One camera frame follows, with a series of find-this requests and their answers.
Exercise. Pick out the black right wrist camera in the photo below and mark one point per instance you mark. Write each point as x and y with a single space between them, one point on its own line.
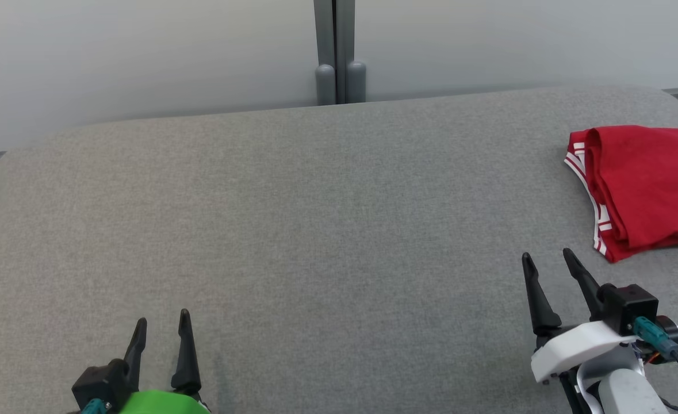
629 305

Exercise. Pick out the red number 23 jersey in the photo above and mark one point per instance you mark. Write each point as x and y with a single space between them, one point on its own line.
649 184

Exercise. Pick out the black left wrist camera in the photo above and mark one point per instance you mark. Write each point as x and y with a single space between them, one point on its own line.
100 382

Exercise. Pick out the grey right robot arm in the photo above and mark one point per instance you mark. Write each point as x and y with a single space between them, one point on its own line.
623 394

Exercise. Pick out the grey partition post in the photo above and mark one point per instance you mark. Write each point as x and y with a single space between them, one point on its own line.
351 46
325 46

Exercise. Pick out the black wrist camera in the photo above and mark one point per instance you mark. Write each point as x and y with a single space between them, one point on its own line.
100 382
629 305

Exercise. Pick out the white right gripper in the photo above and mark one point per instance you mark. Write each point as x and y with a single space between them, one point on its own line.
580 345

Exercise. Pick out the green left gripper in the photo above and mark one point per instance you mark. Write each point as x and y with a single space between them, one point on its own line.
160 403

